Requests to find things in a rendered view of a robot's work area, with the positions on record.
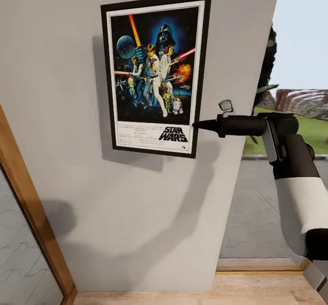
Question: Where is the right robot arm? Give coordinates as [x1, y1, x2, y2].
[192, 99, 328, 279]

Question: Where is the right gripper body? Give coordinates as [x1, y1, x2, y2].
[217, 114, 250, 138]

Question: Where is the poster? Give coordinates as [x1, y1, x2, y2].
[101, 0, 211, 159]

